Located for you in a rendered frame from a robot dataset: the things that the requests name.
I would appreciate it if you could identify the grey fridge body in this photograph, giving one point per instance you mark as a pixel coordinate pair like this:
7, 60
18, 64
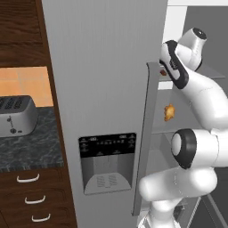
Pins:
213, 35

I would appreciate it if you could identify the golden chicken drumstick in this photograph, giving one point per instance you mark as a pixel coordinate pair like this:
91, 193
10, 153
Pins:
169, 112

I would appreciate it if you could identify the dark wood wall cupboard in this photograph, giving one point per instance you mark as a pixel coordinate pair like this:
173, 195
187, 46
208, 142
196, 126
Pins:
19, 29

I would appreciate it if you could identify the grey fridge door with dispenser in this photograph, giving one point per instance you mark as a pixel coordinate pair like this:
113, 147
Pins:
104, 74

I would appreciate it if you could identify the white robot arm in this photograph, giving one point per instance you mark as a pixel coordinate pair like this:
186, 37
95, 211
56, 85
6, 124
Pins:
205, 98

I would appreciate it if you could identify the plain grey fridge door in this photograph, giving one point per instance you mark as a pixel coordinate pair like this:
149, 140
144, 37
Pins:
147, 133

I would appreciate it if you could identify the silver toaster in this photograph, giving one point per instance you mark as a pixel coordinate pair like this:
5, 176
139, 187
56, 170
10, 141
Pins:
17, 117

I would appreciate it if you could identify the dark wood drawer front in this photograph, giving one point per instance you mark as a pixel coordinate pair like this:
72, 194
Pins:
56, 199
50, 179
17, 219

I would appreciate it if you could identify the small red food item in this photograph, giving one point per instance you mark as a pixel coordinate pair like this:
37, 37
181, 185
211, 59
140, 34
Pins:
163, 72

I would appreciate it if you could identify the grey fridge shelf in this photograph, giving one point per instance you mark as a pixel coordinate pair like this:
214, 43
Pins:
181, 118
212, 72

